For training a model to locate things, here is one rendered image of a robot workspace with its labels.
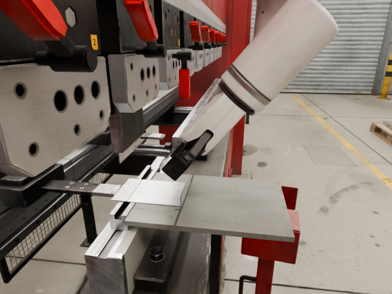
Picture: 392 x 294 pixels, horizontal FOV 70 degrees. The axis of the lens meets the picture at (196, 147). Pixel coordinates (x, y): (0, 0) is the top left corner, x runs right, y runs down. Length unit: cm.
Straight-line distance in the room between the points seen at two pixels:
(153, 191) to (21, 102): 36
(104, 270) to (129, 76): 29
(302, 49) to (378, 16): 804
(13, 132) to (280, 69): 32
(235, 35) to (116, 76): 226
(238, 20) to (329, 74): 578
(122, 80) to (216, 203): 26
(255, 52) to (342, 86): 792
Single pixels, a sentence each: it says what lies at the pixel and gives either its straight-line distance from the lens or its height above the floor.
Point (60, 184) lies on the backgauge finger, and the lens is 62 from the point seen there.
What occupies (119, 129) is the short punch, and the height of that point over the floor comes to 114.
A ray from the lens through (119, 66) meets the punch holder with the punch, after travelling 38.
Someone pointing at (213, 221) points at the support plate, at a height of 100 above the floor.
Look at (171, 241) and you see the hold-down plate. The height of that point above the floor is 91.
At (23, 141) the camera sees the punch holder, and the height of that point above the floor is 120.
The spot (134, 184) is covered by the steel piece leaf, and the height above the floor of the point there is 100.
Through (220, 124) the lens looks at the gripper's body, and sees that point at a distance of 42.
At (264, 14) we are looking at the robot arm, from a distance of 52.
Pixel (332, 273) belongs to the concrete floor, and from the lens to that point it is 196.
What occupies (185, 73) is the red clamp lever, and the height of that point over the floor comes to 121.
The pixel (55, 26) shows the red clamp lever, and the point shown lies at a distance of 19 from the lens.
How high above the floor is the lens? 127
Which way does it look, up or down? 21 degrees down
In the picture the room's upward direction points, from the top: straight up
